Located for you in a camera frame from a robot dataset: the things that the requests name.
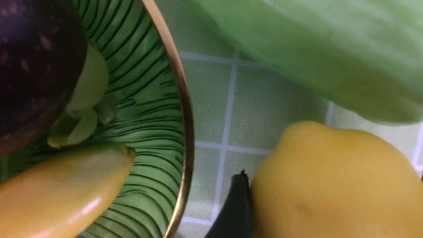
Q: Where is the yellow lemon toy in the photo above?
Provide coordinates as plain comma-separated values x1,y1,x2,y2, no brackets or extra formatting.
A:
250,121,423,238

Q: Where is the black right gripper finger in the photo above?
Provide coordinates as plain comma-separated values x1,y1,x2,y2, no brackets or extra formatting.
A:
205,170,252,238

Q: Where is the green glass leaf plate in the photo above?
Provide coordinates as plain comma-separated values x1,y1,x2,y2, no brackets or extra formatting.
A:
1,0,194,238

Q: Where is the yellow banana toy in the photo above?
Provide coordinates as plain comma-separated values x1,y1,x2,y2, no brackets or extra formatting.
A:
0,142,136,238

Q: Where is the green bitter gourd toy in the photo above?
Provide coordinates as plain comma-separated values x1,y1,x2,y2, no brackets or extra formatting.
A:
187,0,423,125

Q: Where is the green checkered tablecloth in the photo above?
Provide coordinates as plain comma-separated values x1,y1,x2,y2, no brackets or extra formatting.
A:
156,0,422,238

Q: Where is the dark purple passion fruit toy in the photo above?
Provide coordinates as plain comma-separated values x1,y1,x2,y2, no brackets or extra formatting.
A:
0,0,119,156

